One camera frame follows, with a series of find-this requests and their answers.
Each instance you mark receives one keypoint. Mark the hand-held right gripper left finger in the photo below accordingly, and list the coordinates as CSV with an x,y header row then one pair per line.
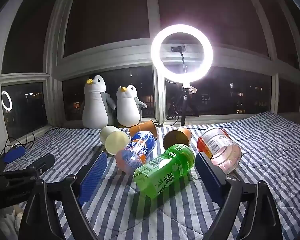
x,y
93,177

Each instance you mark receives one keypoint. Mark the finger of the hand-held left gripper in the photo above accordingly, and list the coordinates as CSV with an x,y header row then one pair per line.
x,y
13,153
43,161

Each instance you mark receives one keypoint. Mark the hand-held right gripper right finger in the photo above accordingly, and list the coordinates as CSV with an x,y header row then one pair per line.
x,y
208,180

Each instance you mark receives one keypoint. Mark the cream plastic cup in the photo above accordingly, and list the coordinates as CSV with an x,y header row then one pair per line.
x,y
116,142

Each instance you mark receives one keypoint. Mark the brown orange paper cup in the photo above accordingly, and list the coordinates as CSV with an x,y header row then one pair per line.
x,y
182,135

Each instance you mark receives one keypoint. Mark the red label clear bottle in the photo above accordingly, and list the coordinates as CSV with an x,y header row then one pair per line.
x,y
218,142

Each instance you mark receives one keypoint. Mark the green tea bottle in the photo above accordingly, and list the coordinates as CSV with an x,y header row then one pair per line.
x,y
165,172

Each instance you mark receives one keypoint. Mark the blue label soda bottle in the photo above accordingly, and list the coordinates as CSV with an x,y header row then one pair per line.
x,y
140,146

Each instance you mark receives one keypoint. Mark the blue white striped blanket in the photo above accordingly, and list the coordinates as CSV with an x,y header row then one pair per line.
x,y
265,155

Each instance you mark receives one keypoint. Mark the large penguin plush toy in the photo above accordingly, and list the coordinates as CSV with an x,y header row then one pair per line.
x,y
96,105

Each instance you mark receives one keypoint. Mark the small penguin plush toy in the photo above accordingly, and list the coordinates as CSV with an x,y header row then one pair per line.
x,y
128,110

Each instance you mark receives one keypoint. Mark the black tripod stand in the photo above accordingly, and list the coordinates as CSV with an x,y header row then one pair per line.
x,y
183,105

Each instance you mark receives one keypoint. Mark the black gooseneck phone holder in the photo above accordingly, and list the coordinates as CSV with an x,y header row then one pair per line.
x,y
178,48

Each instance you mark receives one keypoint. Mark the white window frame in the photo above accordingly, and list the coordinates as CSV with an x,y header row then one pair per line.
x,y
158,92

